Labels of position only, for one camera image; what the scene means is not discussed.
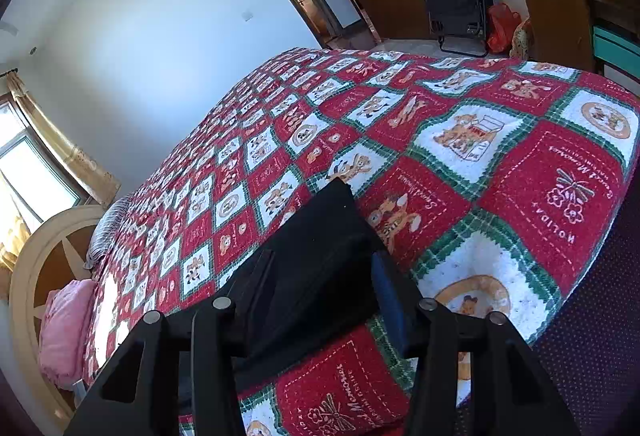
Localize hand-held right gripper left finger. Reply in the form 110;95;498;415
64;250;277;436

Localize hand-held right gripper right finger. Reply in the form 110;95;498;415
371;250;581;436

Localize dark pants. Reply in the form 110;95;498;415
175;178;387;417

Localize pink pillow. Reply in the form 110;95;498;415
39;279;97;389

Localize grey striped pillow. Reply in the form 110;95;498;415
86;196;132;269

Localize red checkered printed blanket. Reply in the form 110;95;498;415
82;46;640;436

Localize cream wooden bed headboard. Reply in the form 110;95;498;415
9;205;108;422

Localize window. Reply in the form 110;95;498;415
0;96;87;229

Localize floral bag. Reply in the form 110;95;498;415
510;18;533;61

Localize red plastic bag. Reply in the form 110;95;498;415
487;3;523;55

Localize wooden desk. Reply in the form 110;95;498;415
501;0;640;74

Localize teal chair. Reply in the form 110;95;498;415
592;26;640;81

